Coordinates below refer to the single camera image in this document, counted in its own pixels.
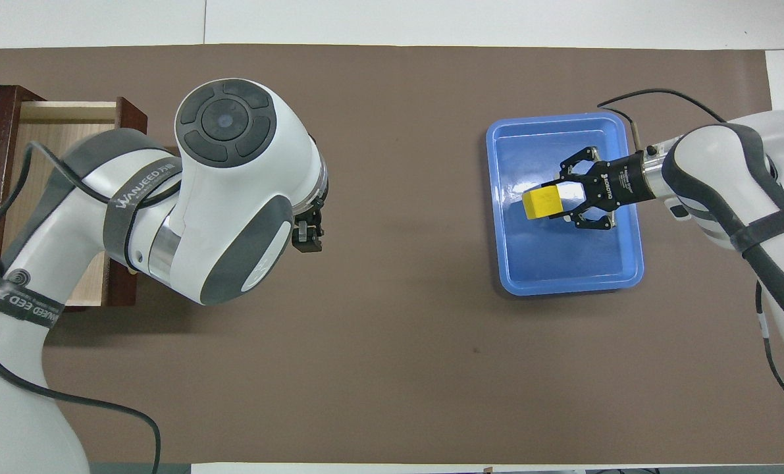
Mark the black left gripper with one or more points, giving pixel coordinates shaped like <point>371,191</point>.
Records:
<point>317,209</point>

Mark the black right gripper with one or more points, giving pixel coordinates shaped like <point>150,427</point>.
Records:
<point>619,183</point>

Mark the yellow block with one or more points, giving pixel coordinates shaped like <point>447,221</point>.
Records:
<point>540,203</point>

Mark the wooden drawer with dark front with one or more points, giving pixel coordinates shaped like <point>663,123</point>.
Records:
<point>56,131</point>

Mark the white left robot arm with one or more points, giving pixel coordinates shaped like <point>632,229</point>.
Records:
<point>234,197</point>

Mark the blue plastic tray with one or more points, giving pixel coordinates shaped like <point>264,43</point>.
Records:
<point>563,263</point>

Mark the brown table mat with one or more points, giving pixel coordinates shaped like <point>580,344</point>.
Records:
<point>398,296</point>

